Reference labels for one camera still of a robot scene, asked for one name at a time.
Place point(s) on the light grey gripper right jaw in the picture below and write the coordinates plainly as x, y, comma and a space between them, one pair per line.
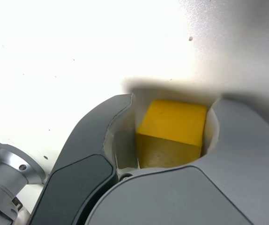
195, 199

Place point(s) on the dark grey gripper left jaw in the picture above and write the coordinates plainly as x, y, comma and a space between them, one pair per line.
83, 140

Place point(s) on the yellow cube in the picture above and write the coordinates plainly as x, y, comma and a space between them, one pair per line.
172, 124

